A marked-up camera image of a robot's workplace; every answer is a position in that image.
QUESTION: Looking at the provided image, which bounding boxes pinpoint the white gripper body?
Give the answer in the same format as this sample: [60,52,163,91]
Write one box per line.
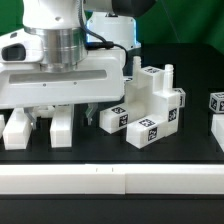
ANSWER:
[0,28,126,109]

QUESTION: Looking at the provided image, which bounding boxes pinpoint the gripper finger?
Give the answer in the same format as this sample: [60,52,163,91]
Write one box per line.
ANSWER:
[24,107,37,129]
[85,103,98,124]

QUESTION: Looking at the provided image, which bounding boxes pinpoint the white chair back frame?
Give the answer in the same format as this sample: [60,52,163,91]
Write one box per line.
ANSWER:
[2,103,75,151]

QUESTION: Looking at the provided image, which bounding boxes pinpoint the white chair seat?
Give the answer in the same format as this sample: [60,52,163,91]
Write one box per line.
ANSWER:
[124,56,181,136]

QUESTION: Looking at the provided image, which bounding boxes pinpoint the white tagged cube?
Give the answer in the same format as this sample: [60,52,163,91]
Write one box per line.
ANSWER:
[209,92,224,113]
[173,88,186,108]

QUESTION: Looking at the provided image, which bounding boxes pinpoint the white block left edge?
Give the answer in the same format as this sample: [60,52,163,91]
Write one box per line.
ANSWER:
[0,115,5,139]

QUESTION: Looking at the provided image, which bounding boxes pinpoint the white block edge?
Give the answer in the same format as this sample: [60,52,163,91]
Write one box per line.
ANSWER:
[0,115,5,139]
[211,114,224,152]

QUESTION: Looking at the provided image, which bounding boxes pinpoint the white block right edge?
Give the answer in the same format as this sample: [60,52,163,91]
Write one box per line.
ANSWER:
[211,114,224,152]

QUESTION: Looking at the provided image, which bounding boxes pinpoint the white front rail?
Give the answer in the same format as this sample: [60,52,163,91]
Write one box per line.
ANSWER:
[0,164,224,195]

